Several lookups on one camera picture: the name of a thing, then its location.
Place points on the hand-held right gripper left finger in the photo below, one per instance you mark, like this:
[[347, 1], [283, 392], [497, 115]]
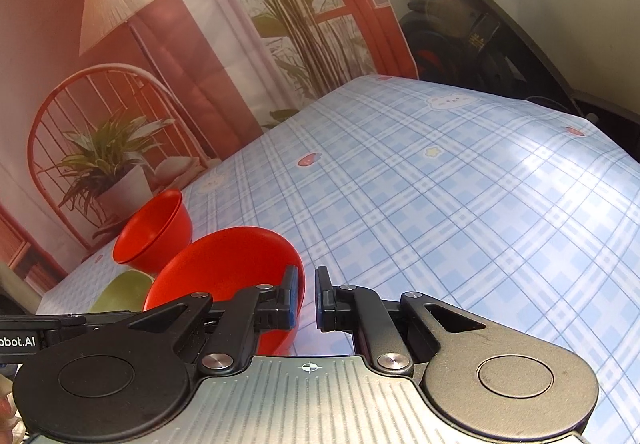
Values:
[[295, 296]]

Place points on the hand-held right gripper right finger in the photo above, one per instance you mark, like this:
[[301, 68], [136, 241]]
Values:
[[321, 301]]

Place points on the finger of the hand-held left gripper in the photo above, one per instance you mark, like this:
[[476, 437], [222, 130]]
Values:
[[65, 322]]

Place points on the green square plate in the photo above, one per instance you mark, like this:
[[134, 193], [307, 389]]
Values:
[[122, 291]]

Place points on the red plastic bowl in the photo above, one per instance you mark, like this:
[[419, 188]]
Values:
[[225, 264], [155, 234]]

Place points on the person's left hand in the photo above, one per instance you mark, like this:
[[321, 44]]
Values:
[[7, 404]]

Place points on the blue plaid tablecloth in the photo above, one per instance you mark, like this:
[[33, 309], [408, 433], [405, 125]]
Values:
[[425, 199]]

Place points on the printed room scene backdrop cloth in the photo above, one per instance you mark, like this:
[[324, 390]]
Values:
[[200, 73]]

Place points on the black exercise bike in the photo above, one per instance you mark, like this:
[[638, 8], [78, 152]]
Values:
[[450, 23]]

